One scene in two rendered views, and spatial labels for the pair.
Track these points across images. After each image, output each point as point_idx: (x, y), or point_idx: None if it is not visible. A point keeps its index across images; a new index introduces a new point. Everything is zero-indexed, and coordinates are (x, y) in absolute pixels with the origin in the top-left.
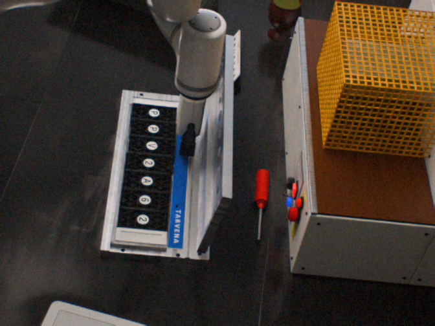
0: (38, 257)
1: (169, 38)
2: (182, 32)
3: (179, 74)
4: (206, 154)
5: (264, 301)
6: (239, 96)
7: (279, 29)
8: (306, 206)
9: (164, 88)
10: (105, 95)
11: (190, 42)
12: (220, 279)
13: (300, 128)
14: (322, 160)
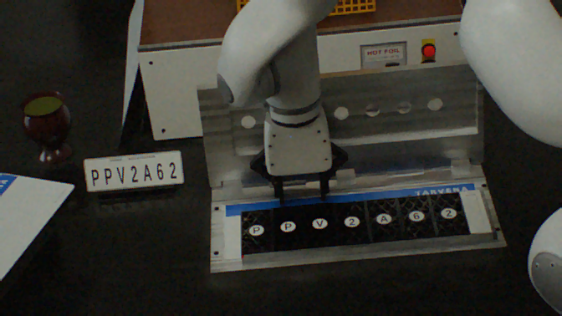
0: (533, 312)
1: (273, 85)
2: (298, 41)
3: (309, 97)
4: (351, 145)
5: (507, 129)
6: (186, 175)
7: (67, 135)
8: (444, 34)
9: (184, 245)
10: (212, 302)
11: (313, 37)
12: (494, 160)
13: (322, 49)
14: (385, 17)
